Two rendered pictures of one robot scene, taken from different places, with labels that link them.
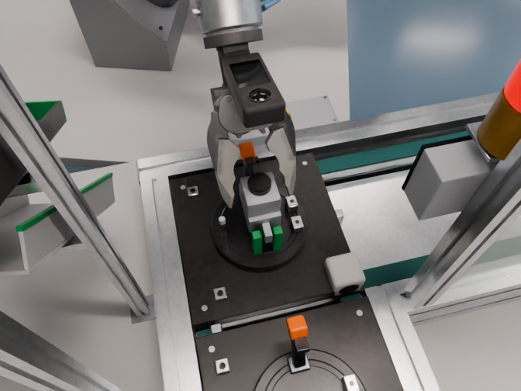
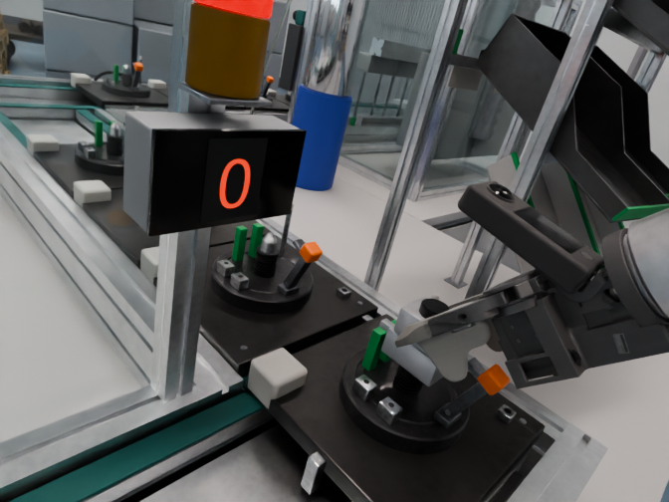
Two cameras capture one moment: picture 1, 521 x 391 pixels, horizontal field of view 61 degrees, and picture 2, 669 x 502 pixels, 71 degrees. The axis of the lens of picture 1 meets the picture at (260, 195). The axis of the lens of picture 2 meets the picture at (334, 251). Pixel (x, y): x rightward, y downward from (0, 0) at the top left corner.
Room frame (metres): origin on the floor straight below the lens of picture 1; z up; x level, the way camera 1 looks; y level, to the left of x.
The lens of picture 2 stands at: (0.57, -0.33, 1.32)
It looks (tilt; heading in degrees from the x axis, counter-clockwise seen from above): 26 degrees down; 143
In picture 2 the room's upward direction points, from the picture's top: 14 degrees clockwise
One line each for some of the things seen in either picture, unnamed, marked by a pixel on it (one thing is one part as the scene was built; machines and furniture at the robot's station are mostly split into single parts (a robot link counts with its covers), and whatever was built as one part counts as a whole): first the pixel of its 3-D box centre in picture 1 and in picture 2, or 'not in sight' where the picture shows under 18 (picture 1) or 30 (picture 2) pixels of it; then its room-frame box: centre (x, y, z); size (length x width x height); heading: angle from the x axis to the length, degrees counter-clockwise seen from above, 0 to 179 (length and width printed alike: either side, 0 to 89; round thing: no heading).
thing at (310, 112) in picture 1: (277, 129); not in sight; (0.54, -0.03, 0.93); 0.21 x 0.07 x 0.06; 104
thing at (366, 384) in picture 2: (296, 224); (364, 386); (0.31, -0.05, 1.00); 0.02 x 0.01 x 0.02; 14
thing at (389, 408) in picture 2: (291, 203); (389, 410); (0.34, -0.05, 1.00); 0.02 x 0.01 x 0.02; 14
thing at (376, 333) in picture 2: (277, 238); (373, 349); (0.28, -0.02, 1.01); 0.01 x 0.01 x 0.05; 14
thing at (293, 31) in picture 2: not in sight; (297, 51); (-0.98, 0.49, 1.18); 0.07 x 0.07 x 0.26; 14
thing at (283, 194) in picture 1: (259, 225); (403, 393); (0.32, 0.00, 0.98); 0.14 x 0.14 x 0.02
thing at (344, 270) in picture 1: (343, 274); (276, 377); (0.24, -0.12, 0.97); 0.05 x 0.05 x 0.04; 14
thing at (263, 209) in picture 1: (261, 202); (417, 329); (0.31, 0.00, 1.06); 0.08 x 0.04 x 0.07; 14
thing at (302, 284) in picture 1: (259, 231); (398, 406); (0.32, 0.00, 0.96); 0.24 x 0.24 x 0.02; 14
